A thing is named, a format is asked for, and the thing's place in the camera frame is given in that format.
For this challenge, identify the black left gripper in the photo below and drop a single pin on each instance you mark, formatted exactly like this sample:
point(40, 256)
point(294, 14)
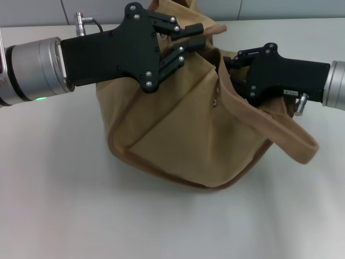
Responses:
point(113, 54)

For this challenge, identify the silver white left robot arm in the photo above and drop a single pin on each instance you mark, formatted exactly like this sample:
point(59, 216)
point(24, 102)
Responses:
point(32, 73)

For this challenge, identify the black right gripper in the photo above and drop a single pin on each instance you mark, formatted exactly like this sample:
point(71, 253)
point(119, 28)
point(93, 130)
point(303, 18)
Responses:
point(291, 75)

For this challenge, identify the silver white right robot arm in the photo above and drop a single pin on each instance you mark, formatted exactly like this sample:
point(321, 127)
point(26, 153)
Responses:
point(335, 83)

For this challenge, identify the khaki canvas food bag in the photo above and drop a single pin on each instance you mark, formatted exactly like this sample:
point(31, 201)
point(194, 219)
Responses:
point(175, 140)

